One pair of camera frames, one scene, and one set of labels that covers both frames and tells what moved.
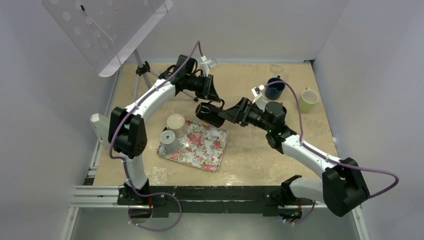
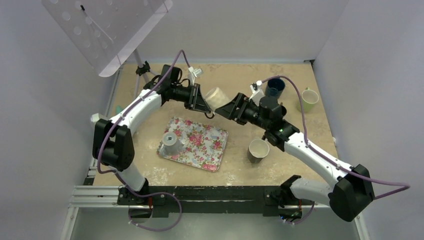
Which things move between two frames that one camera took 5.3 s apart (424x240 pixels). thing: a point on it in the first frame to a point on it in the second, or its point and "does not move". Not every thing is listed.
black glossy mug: (208, 112) to (258, 149)
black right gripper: (244, 107) does not move
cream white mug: (176, 122) to (215, 98)
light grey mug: (170, 144) does not move
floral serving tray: (203, 146) does not move
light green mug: (309, 98) does not move
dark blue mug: (275, 91) does not move
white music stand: (104, 32) does not move
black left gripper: (208, 91) to (195, 101)
